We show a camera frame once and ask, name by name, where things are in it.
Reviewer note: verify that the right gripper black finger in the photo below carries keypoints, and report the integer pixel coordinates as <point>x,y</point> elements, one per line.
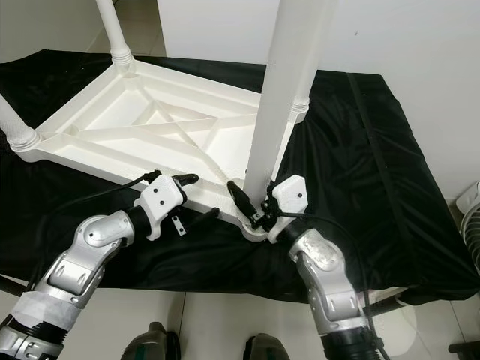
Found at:
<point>238,196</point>

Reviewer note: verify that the white plastic children table top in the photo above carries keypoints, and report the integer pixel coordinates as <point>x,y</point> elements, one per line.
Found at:
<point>157,127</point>

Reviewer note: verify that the white plastic table leg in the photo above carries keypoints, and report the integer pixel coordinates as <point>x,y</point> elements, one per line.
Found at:
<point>292,75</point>
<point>301,105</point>
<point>116,30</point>
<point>15,124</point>

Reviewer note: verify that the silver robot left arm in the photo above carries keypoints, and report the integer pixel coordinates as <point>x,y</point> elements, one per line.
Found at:
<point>97,251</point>

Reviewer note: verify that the grey robot left foot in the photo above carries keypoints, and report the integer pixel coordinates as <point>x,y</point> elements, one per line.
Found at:
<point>150,345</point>

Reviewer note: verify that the grey robot foot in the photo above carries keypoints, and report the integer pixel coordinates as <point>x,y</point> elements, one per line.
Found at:
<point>266,351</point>
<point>150,345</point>

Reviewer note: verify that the grey robot right foot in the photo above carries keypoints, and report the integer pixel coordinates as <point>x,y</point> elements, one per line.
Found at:
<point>266,351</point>

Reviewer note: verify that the black table cloth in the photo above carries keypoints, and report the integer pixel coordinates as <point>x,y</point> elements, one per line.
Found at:
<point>420,150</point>

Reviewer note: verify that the white floor fan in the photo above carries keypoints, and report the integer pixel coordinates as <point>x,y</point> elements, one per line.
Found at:
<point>469,225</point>

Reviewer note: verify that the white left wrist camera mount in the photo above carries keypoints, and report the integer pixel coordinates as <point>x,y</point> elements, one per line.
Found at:
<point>161,199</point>

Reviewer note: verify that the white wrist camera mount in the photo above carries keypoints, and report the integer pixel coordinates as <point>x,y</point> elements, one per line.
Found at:
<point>161,199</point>
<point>289,196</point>

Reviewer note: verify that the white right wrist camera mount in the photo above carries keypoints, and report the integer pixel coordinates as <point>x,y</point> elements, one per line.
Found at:
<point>289,196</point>

